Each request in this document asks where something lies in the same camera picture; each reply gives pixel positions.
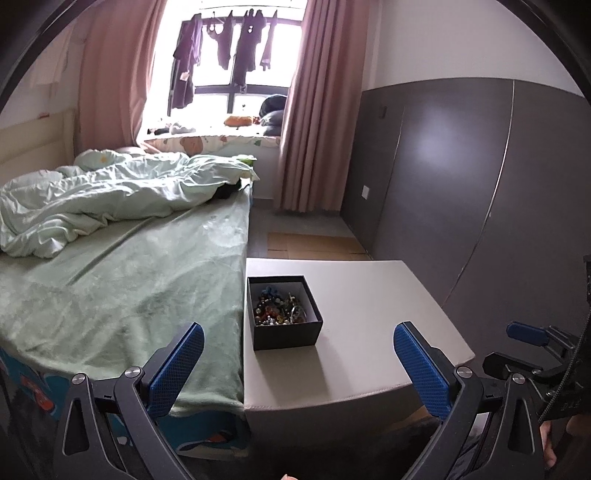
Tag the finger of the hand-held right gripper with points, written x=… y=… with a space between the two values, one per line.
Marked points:
x=508 y=363
x=526 y=333

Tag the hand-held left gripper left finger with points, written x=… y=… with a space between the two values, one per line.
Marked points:
x=178 y=369

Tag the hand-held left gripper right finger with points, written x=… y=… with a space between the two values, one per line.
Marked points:
x=422 y=374

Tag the black jewelry box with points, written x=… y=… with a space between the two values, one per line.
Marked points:
x=286 y=339

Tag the assorted small beads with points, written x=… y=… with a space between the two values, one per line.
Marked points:
x=281 y=318

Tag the silver bangle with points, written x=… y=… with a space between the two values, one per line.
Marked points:
x=301 y=310

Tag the person's right hand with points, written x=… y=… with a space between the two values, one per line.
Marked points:
x=548 y=447

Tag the white side table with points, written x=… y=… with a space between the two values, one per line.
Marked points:
x=369 y=300

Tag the green bed sheet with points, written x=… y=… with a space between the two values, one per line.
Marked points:
x=138 y=286

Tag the blue printed bed skirt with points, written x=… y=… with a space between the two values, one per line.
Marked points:
x=27 y=387

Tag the flat cardboard sheets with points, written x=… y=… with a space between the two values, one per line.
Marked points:
x=314 y=244

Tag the light green duvet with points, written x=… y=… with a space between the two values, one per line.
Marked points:
x=92 y=198

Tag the green packet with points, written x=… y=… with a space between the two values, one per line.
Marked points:
x=245 y=161

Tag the printed windowsill cushion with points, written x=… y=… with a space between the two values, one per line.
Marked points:
x=207 y=142

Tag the white cloth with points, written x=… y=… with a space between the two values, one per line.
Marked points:
x=175 y=129

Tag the orange plush toy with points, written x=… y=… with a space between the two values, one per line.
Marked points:
x=238 y=121

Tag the cream bed headboard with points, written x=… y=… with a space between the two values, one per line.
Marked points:
x=37 y=138

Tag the dark blue pillow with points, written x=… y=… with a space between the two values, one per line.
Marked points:
x=273 y=115

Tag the pink curtain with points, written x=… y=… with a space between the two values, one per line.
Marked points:
x=318 y=115
x=115 y=78

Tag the purple hanging shirt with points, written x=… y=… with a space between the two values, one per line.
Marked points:
x=184 y=69

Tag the dark hanging garment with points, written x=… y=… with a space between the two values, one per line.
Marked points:
x=221 y=46
x=268 y=46
x=244 y=55

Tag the cream air conditioner cover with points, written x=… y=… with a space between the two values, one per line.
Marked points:
x=53 y=60

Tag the white wall outlet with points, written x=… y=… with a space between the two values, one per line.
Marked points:
x=366 y=191

